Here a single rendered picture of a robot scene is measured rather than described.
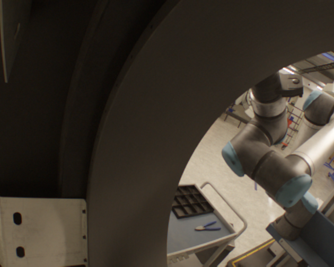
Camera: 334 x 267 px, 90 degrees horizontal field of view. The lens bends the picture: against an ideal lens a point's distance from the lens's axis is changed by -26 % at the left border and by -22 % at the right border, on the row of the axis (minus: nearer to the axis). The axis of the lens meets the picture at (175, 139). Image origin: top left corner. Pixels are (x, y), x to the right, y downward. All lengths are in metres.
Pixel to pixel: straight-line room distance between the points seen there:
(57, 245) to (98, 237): 0.10
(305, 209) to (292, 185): 0.82
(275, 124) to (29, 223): 0.61
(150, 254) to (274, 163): 0.37
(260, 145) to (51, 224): 0.51
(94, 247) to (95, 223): 0.06
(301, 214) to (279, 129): 0.81
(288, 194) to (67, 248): 0.50
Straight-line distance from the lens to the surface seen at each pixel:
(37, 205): 0.47
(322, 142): 0.65
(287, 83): 0.50
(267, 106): 0.50
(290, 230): 1.34
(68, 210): 0.48
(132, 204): 0.47
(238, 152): 0.51
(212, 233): 1.12
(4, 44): 0.25
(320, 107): 0.98
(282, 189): 0.47
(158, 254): 0.58
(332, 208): 1.44
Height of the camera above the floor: 1.38
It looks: 22 degrees down
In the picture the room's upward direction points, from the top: 23 degrees clockwise
